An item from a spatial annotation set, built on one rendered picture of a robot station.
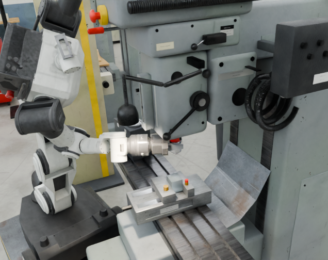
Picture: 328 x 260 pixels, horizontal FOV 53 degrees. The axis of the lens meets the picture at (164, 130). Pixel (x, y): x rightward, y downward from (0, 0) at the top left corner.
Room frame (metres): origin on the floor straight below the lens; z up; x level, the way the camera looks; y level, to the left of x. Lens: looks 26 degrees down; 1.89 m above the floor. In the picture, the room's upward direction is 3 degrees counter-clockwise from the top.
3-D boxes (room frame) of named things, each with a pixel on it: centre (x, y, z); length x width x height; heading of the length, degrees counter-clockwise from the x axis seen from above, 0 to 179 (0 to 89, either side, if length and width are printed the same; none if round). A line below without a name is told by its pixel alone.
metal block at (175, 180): (1.19, -0.03, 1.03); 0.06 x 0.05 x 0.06; 20
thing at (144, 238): (1.17, -0.04, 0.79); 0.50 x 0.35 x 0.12; 112
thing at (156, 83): (0.96, 0.05, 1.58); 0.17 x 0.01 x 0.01; 50
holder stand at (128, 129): (1.69, 0.18, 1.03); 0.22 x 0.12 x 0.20; 30
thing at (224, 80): (1.24, -0.22, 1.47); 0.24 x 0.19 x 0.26; 22
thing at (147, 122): (1.13, 0.06, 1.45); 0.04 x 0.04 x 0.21; 22
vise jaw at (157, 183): (1.17, 0.02, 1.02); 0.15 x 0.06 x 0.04; 20
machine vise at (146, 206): (1.18, -0.01, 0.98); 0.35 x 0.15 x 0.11; 110
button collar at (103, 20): (1.08, 0.17, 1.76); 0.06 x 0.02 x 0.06; 22
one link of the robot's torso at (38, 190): (1.63, 0.68, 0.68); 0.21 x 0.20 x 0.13; 36
